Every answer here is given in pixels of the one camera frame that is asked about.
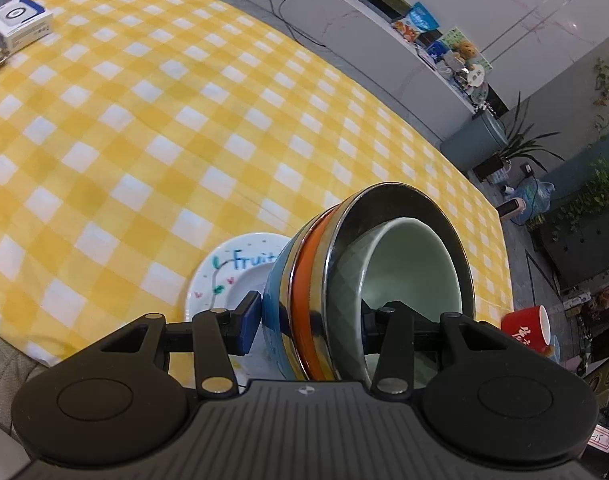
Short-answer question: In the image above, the blue steel bowl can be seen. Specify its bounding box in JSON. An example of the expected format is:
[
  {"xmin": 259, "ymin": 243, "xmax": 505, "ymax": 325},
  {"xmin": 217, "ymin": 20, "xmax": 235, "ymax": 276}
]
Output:
[{"xmin": 262, "ymin": 238, "xmax": 309, "ymax": 382}]

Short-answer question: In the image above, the green ceramic bowl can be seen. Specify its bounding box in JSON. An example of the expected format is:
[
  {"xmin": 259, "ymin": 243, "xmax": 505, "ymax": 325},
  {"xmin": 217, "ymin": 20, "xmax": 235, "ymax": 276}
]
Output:
[{"xmin": 326, "ymin": 217, "xmax": 464, "ymax": 384}]

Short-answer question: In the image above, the yellow checkered tablecloth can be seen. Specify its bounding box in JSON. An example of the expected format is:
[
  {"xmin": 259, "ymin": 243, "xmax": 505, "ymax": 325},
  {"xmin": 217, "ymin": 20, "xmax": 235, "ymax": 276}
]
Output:
[{"xmin": 0, "ymin": 0, "xmax": 513, "ymax": 363}]

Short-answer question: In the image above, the tall leafy floor plant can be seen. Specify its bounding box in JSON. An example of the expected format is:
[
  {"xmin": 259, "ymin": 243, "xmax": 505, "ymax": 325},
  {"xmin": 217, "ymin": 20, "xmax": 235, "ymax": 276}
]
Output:
[{"xmin": 495, "ymin": 93, "xmax": 565, "ymax": 172}]

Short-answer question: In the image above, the white Fruity painted plate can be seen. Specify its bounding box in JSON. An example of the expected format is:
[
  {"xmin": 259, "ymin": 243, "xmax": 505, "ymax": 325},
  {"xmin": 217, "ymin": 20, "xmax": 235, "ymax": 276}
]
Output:
[{"xmin": 185, "ymin": 232, "xmax": 290, "ymax": 321}]

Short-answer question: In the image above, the blue snack bag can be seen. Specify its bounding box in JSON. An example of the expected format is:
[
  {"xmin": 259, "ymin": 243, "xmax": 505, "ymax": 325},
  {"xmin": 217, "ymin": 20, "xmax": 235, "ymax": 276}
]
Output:
[{"xmin": 391, "ymin": 2, "xmax": 439, "ymax": 42}]

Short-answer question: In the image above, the white TV cabinet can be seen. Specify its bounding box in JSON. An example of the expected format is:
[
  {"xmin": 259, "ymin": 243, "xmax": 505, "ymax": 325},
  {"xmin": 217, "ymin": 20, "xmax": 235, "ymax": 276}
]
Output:
[{"xmin": 246, "ymin": 0, "xmax": 473, "ymax": 144}]

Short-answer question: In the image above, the brown teddy bear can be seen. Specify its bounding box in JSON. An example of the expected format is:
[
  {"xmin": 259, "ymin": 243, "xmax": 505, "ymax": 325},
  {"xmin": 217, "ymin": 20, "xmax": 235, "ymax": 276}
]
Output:
[{"xmin": 452, "ymin": 40, "xmax": 479, "ymax": 70}]

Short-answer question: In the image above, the red mug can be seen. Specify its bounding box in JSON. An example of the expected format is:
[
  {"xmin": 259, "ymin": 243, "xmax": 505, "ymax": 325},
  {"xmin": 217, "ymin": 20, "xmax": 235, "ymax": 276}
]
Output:
[{"xmin": 501, "ymin": 306, "xmax": 551, "ymax": 353}]

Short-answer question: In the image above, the grey-green trash bin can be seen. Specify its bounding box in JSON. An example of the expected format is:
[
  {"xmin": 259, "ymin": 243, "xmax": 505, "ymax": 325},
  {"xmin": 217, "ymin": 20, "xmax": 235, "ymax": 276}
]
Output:
[{"xmin": 440, "ymin": 110, "xmax": 508, "ymax": 174}]

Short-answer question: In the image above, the white blue small box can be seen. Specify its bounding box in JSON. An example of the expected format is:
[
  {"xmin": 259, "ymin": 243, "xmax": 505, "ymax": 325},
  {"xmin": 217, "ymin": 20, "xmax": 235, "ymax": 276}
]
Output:
[{"xmin": 0, "ymin": 0, "xmax": 53, "ymax": 55}]

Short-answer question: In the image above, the black power cable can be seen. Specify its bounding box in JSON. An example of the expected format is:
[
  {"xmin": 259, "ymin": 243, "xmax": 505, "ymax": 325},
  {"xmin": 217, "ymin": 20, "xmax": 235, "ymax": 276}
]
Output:
[{"xmin": 268, "ymin": 0, "xmax": 331, "ymax": 51}]

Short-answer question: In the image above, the orange steel bowl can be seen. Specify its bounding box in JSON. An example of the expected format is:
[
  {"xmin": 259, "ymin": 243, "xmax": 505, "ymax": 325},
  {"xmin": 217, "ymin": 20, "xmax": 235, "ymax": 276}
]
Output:
[{"xmin": 280, "ymin": 182, "xmax": 475, "ymax": 380}]

